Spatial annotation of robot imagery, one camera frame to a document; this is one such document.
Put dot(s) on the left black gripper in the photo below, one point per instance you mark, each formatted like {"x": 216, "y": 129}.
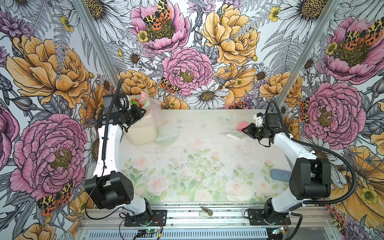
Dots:
{"x": 138, "y": 113}

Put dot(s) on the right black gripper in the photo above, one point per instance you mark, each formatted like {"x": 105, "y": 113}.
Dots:
{"x": 251, "y": 127}

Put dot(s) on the green dustpan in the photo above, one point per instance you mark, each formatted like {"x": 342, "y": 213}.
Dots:
{"x": 144, "y": 104}

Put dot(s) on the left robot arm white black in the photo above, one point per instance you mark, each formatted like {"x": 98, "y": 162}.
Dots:
{"x": 109, "y": 188}

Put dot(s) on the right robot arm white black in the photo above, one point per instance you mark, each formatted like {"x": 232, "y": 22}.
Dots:
{"x": 310, "y": 178}

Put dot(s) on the green paper scrap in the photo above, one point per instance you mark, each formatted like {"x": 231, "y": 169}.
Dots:
{"x": 134, "y": 102}

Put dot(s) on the white trash bin plastic liner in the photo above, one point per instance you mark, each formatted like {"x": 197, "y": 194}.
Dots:
{"x": 145, "y": 130}

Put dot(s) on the small pink paper scrap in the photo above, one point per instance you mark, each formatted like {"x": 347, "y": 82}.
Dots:
{"x": 143, "y": 96}

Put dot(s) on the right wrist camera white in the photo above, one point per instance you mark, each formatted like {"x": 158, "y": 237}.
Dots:
{"x": 259, "y": 119}

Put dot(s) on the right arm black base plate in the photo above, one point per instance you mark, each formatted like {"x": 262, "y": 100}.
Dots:
{"x": 258, "y": 217}

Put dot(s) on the small beige clip on rail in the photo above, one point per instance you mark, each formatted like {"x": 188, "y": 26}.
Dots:
{"x": 205, "y": 212}

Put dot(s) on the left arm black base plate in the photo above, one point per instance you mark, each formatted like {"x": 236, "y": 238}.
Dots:
{"x": 158, "y": 218}

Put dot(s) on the aluminium rail frame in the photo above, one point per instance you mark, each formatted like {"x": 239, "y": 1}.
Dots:
{"x": 227, "y": 223}

